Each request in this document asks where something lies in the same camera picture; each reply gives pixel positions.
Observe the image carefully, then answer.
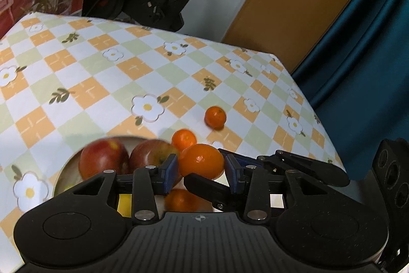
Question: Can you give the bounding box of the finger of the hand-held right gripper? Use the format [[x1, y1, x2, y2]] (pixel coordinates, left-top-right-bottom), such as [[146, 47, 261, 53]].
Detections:
[[185, 173, 247, 213], [219, 148, 349, 187]]

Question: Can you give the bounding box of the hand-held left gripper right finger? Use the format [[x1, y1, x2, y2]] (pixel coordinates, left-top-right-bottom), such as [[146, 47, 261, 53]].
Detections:
[[225, 154, 320, 221]]

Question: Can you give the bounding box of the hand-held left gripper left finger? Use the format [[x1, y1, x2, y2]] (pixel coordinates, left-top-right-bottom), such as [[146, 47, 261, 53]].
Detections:
[[72, 154, 178, 221]]

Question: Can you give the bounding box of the small tangerine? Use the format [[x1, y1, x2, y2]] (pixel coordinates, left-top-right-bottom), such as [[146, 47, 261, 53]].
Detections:
[[178, 144, 225, 181], [164, 189, 207, 213], [205, 106, 227, 128], [172, 129, 197, 152]]

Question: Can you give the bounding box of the large mottled red apple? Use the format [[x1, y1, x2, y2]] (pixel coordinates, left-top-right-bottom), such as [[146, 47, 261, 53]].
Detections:
[[129, 139, 181, 179]]

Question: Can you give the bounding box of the beige plate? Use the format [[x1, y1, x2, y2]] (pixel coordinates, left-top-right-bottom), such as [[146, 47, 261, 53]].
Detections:
[[53, 136, 167, 214]]

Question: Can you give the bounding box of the yellow lemon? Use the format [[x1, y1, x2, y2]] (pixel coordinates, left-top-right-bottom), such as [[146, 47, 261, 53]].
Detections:
[[118, 194, 132, 216]]

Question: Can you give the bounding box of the dark red apple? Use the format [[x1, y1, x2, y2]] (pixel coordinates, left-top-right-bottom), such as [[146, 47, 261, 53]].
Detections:
[[79, 139, 130, 181]]

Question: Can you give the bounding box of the teal curtain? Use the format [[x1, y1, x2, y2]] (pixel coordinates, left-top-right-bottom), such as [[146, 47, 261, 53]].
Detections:
[[292, 0, 409, 181]]

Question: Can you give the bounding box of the wooden door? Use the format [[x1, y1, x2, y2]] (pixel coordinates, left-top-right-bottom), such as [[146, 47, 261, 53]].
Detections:
[[222, 0, 389, 73]]

